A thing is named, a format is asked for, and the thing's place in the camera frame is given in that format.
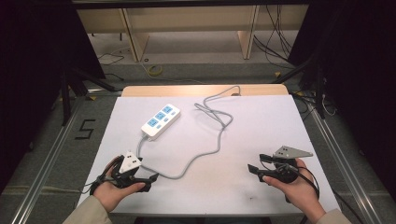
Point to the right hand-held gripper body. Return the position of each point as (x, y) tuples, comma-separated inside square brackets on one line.
[(285, 174)]

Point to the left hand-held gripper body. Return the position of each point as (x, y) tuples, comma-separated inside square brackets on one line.
[(129, 163)]

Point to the person's right hand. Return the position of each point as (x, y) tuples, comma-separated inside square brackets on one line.
[(303, 194)]

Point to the person's left hand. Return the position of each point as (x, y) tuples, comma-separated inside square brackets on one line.
[(109, 194)]

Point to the white table mat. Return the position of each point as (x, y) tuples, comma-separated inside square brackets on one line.
[(264, 124)]

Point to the white power strip blue sockets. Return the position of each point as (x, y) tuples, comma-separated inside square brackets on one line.
[(160, 121)]

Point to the black metal stand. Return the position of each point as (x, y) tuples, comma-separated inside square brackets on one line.
[(66, 99), (317, 90)]

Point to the light wooden table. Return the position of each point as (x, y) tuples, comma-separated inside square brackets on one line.
[(180, 90)]

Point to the yellow tape roll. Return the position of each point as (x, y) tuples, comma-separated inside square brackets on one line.
[(154, 71)]

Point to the black curtain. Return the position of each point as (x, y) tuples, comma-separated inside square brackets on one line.
[(361, 77), (34, 77)]

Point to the beige wooden desk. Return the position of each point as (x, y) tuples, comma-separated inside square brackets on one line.
[(193, 18)]

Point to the aluminium floor rail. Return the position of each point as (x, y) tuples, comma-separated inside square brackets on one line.
[(46, 161), (345, 168)]

